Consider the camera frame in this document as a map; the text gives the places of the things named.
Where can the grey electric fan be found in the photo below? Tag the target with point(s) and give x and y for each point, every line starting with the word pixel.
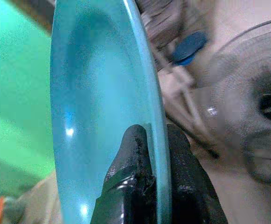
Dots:
pixel 252 105

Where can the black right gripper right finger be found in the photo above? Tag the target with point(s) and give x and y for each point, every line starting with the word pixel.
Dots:
pixel 184 182

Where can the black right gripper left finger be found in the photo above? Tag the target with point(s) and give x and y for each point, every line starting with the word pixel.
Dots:
pixel 128 168

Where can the blue plastic plate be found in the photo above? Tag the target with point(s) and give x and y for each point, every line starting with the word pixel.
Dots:
pixel 98 93

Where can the dark blue round lid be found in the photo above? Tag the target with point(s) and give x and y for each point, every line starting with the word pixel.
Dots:
pixel 189 48

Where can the green cloth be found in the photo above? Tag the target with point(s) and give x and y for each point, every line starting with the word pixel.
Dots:
pixel 16 93

